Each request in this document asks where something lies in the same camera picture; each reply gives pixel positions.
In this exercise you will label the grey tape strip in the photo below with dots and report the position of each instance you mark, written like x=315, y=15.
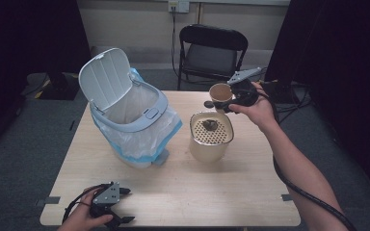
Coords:
x=49, y=200
x=286, y=197

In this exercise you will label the cream bucket with strainer top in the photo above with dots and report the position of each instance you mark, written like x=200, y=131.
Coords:
x=208, y=150

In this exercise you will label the clear and blue bin bag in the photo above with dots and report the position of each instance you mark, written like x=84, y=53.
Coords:
x=141, y=141

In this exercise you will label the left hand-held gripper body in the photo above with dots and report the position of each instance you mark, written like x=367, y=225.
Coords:
x=106, y=194

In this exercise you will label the black stand base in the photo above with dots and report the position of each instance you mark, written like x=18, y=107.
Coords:
x=59, y=88

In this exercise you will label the dark curtain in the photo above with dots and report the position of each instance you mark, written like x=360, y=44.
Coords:
x=19, y=48
x=340, y=64

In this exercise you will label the black box on floor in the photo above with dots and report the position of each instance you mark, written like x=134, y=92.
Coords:
x=279, y=91

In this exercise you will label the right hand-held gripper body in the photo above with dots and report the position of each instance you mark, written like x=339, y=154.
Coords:
x=245, y=93

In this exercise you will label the person's left hand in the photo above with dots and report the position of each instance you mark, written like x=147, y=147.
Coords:
x=80, y=218

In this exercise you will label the dark wet tea dregs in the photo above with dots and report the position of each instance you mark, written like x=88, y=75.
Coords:
x=210, y=124

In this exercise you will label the white wall socket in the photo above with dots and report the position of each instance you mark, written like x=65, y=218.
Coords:
x=178, y=5

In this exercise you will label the brown paper cup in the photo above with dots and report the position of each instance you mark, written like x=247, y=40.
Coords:
x=220, y=93

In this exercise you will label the white and grey trash bin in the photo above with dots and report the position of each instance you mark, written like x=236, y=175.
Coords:
x=104, y=77

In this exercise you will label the black folding chair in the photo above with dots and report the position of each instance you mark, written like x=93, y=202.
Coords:
x=210, y=57

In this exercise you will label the person's right hand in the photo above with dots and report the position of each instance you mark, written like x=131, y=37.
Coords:
x=260, y=112

